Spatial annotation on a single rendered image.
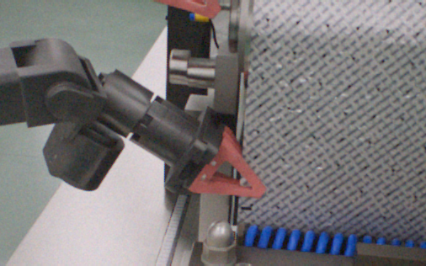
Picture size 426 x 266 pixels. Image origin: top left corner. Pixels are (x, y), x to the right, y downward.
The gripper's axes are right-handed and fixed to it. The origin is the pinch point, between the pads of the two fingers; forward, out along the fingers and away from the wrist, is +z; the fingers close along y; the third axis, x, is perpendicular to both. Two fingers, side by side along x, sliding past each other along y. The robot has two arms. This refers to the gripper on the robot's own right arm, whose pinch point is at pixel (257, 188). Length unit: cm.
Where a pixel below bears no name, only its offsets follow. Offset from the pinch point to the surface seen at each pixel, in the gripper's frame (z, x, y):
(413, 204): 15.0, 8.4, 0.3
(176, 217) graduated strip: -1.5, -21.5, -22.3
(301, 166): 2.3, 5.1, 0.3
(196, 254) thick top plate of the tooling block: -2.4, -7.1, 6.6
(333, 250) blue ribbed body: 10.0, 0.3, 3.7
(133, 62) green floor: -25, -140, -363
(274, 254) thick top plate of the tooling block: 4.6, -3.1, 5.2
